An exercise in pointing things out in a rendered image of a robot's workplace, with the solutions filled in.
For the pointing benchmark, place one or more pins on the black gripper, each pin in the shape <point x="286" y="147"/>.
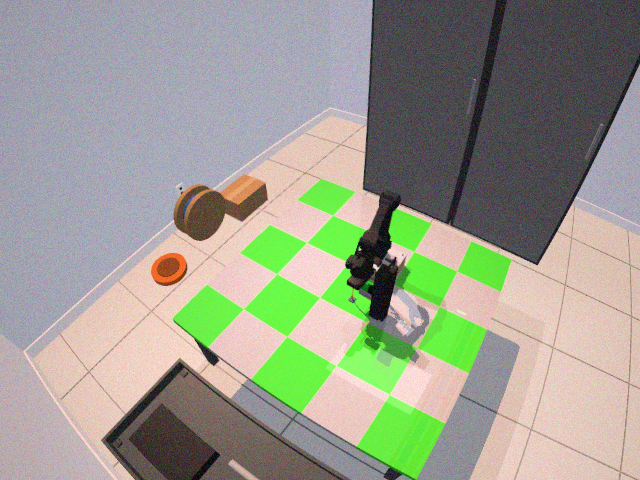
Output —
<point x="358" y="283"/>

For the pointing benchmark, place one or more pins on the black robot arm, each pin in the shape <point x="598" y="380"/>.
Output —
<point x="375" y="241"/>

